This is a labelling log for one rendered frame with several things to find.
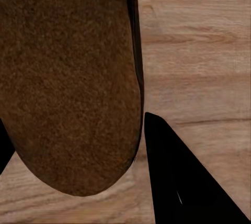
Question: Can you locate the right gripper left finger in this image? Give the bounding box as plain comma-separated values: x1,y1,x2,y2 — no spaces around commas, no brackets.
0,118,16,175

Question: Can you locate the sandal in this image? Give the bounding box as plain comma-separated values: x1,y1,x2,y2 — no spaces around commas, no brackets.
0,0,144,197

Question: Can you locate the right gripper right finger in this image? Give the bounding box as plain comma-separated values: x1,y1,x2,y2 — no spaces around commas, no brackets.
144,112,251,224

